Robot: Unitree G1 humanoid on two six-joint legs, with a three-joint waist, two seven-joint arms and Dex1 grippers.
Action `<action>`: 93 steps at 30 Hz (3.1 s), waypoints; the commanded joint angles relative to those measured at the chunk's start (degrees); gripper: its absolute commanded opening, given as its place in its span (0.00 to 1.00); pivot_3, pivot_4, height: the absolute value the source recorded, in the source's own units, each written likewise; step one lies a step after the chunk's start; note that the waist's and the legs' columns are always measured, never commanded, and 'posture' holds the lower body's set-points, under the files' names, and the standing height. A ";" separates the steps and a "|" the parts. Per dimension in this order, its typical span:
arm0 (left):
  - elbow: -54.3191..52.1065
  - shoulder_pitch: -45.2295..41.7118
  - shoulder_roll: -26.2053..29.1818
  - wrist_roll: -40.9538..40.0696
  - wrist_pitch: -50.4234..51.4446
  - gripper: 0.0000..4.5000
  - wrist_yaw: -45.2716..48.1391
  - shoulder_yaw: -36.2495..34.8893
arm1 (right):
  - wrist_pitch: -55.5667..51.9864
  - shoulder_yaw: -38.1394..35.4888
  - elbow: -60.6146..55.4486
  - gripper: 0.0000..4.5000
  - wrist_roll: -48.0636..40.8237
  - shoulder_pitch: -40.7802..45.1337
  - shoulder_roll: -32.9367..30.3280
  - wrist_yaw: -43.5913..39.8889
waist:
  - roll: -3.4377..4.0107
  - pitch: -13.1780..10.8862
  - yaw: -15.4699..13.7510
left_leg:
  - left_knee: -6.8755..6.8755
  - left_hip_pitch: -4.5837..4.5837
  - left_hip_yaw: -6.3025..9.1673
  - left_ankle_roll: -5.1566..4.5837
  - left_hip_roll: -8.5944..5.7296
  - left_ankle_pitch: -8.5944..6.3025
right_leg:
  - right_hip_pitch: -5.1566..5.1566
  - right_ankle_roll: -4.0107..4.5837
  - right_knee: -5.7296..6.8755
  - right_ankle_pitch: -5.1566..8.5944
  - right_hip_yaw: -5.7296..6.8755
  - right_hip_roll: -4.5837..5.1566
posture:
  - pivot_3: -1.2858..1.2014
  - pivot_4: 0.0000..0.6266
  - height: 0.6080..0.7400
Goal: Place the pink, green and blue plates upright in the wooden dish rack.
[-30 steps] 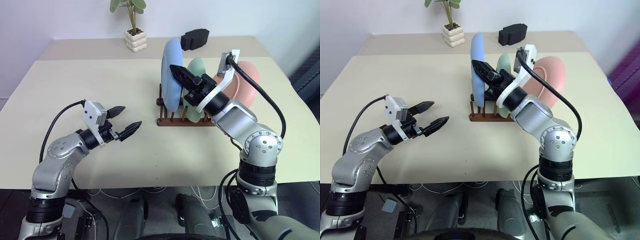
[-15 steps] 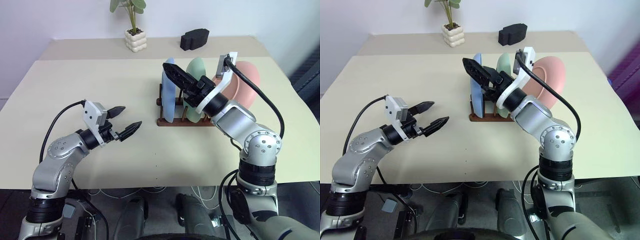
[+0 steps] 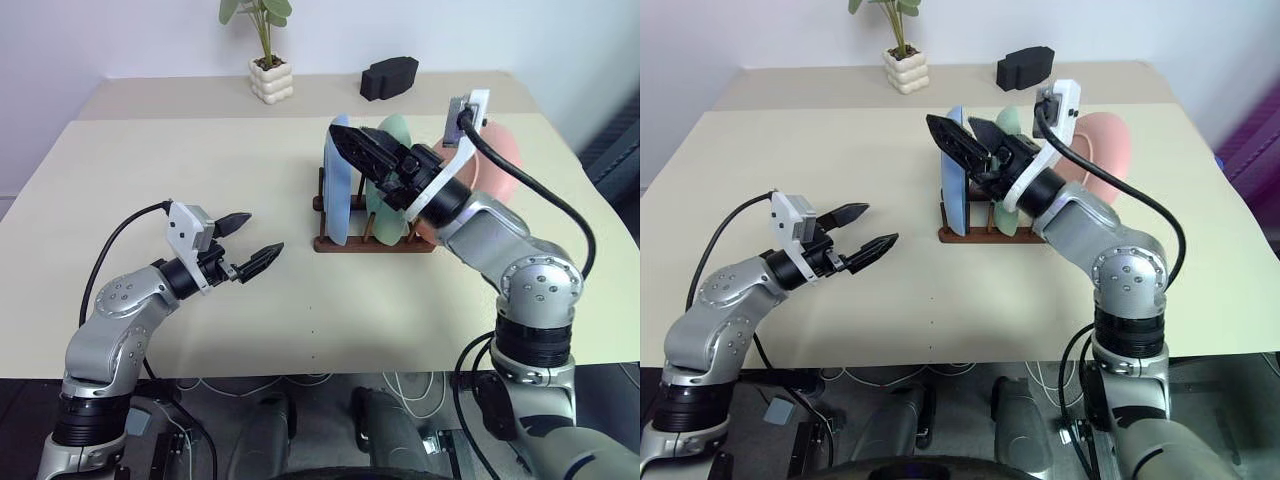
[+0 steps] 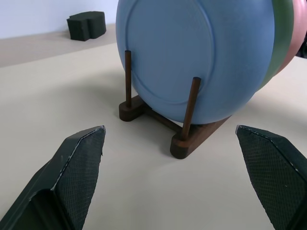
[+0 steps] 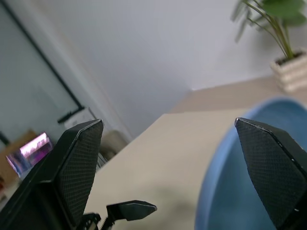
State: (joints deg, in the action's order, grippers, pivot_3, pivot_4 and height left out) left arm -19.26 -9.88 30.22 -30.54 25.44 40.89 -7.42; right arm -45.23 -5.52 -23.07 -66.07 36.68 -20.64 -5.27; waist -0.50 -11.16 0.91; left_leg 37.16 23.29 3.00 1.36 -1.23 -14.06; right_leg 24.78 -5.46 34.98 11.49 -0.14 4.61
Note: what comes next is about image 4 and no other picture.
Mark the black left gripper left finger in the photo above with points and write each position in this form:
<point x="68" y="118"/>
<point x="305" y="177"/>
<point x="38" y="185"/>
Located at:
<point x="60" y="187"/>

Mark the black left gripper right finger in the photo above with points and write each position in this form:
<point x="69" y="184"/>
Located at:
<point x="273" y="172"/>

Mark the green plate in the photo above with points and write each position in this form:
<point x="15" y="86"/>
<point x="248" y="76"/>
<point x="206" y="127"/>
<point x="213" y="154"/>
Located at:
<point x="283" y="36"/>

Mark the red plate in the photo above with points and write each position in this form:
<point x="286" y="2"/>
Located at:
<point x="297" y="28"/>

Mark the blue plate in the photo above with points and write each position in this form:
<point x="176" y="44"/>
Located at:
<point x="168" y="48"/>

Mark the dark wooden plate rack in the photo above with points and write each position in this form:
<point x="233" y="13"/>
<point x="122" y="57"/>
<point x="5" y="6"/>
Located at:
<point x="182" y="146"/>

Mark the dark blurred object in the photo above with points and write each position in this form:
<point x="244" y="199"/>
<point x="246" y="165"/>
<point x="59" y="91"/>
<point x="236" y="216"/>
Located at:
<point x="303" y="46"/>

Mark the black foam block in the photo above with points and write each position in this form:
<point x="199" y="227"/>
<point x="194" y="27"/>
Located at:
<point x="86" y="26"/>

